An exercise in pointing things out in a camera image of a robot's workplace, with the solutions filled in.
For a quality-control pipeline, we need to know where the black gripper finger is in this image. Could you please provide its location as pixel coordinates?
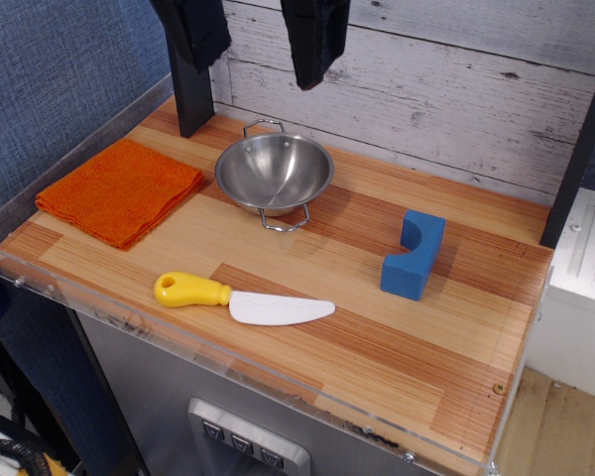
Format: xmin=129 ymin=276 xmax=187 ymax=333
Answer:
xmin=151 ymin=0 xmax=231 ymax=72
xmin=281 ymin=0 xmax=351 ymax=90

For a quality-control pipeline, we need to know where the blue arch block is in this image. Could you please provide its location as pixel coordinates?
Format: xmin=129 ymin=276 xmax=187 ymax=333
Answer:
xmin=380 ymin=209 xmax=446 ymax=301

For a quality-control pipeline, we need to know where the stainless steel pot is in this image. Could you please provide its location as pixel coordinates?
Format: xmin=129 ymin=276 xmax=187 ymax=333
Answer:
xmin=214 ymin=119 xmax=335 ymax=233

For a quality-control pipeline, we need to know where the orange folded cloth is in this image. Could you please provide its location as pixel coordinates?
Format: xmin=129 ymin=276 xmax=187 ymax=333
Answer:
xmin=36 ymin=139 xmax=204 ymax=251

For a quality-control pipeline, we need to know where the yellow white toy knife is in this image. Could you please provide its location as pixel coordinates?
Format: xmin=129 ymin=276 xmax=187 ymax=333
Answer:
xmin=154 ymin=272 xmax=336 ymax=326

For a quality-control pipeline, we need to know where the clear acrylic guard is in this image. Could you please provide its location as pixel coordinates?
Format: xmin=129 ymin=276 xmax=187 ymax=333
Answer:
xmin=0 ymin=79 xmax=552 ymax=475

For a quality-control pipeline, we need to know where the silver toy fridge front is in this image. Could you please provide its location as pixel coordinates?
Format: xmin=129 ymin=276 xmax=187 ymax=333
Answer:
xmin=78 ymin=314 xmax=425 ymax=475

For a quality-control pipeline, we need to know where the white metal box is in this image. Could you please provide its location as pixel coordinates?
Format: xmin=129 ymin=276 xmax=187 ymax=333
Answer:
xmin=526 ymin=188 xmax=595 ymax=396

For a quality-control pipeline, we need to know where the grey dispenser button panel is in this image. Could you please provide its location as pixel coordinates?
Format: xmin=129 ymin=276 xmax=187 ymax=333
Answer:
xmin=187 ymin=398 xmax=311 ymax=475

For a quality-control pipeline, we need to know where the black left post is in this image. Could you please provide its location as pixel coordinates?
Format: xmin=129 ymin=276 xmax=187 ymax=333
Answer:
xmin=167 ymin=29 xmax=215 ymax=140

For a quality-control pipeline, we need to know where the black post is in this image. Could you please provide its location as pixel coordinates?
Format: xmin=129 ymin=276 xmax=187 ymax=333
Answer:
xmin=167 ymin=29 xmax=215 ymax=140
xmin=539 ymin=92 xmax=595 ymax=249

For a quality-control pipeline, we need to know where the black right post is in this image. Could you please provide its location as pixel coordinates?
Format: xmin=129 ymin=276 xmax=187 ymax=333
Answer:
xmin=539 ymin=92 xmax=595 ymax=249

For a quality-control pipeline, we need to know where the black cable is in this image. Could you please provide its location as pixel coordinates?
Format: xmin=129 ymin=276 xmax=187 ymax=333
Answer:
xmin=0 ymin=414 xmax=56 ymax=476

